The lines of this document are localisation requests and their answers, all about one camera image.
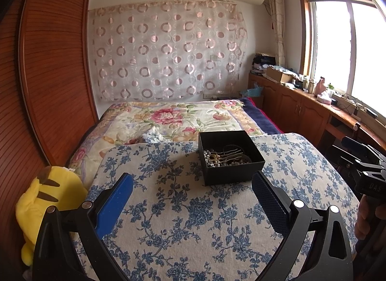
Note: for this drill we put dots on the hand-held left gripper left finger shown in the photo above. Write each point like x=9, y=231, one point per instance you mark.
x=114, y=202

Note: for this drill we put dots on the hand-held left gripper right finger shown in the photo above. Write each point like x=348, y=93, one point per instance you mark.
x=271, y=202

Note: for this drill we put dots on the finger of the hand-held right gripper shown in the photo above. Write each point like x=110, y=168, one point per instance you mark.
x=355, y=145
x=346, y=160

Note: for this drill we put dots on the black jewelry box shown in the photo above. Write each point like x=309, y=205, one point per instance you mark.
x=229, y=174

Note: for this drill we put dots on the metal hair fork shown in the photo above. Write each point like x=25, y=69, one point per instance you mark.
x=228, y=151

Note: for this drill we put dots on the person's right hand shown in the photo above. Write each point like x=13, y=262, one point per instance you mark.
x=366, y=217

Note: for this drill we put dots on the white power strip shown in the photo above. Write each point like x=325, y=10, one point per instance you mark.
x=346, y=104

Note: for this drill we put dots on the pink tissue pack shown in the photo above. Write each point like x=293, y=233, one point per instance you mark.
x=324, y=97

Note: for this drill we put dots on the blue floral blanket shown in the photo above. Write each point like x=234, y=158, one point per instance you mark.
x=181, y=223

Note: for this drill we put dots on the pink bottle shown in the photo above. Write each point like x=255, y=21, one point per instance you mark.
x=321, y=85

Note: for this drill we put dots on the small blue floral pillow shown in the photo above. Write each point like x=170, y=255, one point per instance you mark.
x=153, y=136

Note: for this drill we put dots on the long wooden cabinet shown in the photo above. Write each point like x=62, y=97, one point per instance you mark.
x=289, y=106

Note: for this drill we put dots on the yellow plush toy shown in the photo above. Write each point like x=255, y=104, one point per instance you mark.
x=33, y=196

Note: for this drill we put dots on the navy blue blanket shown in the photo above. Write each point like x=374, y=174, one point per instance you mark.
x=259, y=118

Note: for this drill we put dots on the pink floral quilt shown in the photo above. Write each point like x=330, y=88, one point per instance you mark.
x=169, y=118

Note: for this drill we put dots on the wooden framed window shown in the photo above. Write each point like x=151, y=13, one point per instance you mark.
x=331, y=42

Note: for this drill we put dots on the open cardboard box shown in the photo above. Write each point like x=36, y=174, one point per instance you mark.
x=276, y=74

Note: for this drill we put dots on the teal plastic bag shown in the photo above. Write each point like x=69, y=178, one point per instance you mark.
x=254, y=91

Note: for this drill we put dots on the pile of dark clothes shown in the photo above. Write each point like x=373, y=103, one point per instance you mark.
x=262, y=62

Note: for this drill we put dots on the beige patterned window curtain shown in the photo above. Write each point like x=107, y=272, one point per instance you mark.
x=276, y=21

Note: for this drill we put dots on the circle patterned wall curtain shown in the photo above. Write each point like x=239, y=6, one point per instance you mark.
x=166, y=51

